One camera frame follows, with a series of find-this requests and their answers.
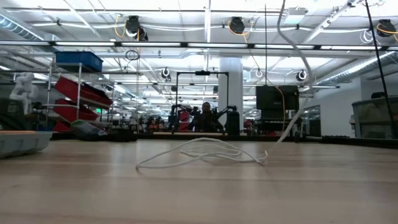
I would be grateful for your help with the black gantry frame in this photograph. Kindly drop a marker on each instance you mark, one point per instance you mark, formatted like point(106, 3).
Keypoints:
point(202, 73)

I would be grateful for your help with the blue storage bin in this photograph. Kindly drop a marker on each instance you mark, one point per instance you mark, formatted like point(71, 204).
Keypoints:
point(79, 60)

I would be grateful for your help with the thin black vertical rod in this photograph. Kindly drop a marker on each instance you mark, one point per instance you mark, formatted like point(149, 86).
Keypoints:
point(265, 46)

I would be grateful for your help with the glass sided cabinet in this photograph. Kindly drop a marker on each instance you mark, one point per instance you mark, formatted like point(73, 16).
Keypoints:
point(373, 118)

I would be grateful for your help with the grey tool case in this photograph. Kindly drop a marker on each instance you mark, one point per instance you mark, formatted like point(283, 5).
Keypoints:
point(21, 144)

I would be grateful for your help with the red storage bin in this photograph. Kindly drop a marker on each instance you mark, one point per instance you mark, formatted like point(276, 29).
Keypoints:
point(71, 112)
point(62, 127)
point(93, 95)

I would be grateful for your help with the thin black slanted pole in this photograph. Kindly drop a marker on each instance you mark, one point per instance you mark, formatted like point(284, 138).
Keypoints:
point(383, 77)

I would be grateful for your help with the black grey work glove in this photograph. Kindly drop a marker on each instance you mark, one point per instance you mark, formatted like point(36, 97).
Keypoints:
point(88, 130)

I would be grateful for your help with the black cylinder canister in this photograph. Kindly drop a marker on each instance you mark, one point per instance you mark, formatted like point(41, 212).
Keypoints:
point(234, 123)

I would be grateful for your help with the black monitor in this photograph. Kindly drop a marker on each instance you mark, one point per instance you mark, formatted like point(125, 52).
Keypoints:
point(276, 98)

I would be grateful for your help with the white pillar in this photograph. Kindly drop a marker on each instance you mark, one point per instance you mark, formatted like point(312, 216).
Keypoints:
point(230, 81)

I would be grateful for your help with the person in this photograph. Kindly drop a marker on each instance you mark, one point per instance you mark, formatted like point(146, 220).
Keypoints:
point(205, 119)

